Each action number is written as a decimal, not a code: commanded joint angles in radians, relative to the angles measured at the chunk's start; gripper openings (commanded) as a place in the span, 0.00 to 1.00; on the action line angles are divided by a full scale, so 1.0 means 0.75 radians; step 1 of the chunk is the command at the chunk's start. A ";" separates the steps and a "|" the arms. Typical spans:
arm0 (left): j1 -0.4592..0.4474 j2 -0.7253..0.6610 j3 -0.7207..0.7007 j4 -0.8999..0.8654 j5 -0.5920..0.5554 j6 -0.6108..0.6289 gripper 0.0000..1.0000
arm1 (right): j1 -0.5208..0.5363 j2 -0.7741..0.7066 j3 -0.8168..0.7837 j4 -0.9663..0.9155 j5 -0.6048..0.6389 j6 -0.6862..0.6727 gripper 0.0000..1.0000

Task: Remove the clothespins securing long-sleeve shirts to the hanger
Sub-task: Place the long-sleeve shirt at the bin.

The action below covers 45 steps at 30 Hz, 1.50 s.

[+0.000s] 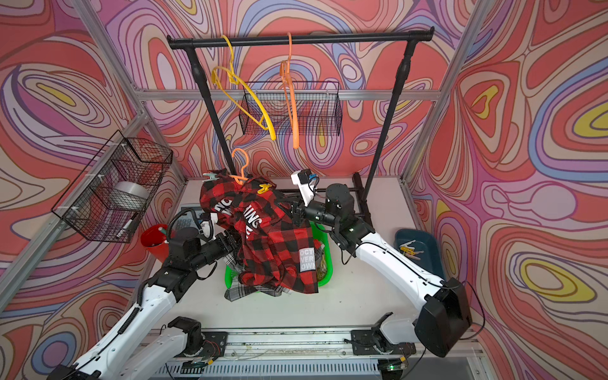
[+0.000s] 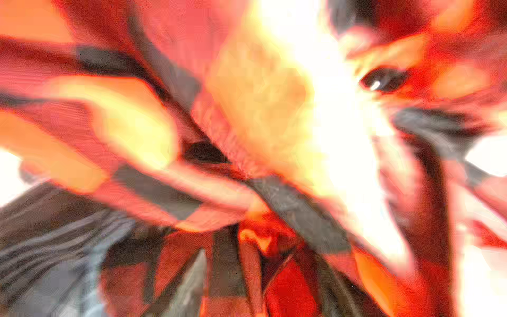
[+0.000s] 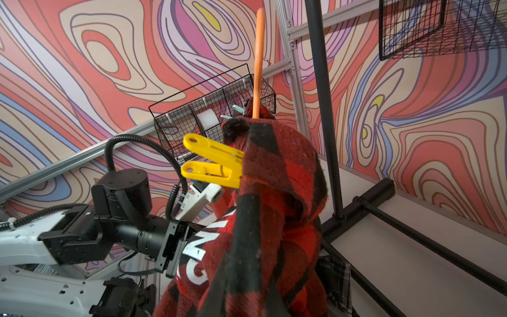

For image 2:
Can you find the red plaid long-sleeve shirt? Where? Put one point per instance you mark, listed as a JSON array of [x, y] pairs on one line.
[[278, 158]]

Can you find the grey plaid long-sleeve shirt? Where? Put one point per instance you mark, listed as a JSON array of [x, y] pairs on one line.
[[53, 245]]

